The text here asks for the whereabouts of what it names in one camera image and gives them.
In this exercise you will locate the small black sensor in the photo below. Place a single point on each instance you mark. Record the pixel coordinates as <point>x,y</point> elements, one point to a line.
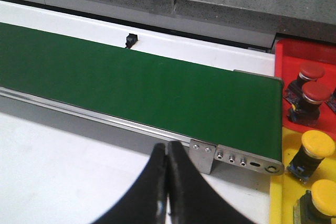
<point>131,40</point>

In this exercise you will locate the grey stone counter slab right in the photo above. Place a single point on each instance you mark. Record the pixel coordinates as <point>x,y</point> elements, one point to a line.
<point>312,19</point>

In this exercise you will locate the green conveyor belt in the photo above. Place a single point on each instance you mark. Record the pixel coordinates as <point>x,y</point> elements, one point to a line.
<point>225,107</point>

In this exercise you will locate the steel conveyor end plate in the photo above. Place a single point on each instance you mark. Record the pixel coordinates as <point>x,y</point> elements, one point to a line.
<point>249,160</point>

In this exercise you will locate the red mushroom push button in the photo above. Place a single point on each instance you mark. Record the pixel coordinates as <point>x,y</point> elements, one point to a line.
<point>305,111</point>
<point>308,72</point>

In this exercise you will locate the yellow mushroom push button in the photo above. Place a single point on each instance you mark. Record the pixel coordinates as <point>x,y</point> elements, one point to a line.
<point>315,147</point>
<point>316,205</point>

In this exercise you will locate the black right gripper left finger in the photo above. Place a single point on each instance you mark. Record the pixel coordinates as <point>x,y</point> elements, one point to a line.
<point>146,199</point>

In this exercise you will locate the red plastic tray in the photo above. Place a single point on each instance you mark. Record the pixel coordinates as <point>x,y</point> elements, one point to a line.
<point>289,54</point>

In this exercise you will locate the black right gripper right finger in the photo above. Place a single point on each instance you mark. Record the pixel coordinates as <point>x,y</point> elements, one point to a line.
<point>192,199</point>

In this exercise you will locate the aluminium conveyor side rail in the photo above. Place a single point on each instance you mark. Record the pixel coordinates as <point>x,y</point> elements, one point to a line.
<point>95,116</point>

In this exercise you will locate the yellow plastic tray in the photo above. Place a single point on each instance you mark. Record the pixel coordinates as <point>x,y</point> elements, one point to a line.
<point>285,190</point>

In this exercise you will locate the steel conveyor support bracket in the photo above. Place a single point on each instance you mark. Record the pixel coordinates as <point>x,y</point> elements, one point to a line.
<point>202,155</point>

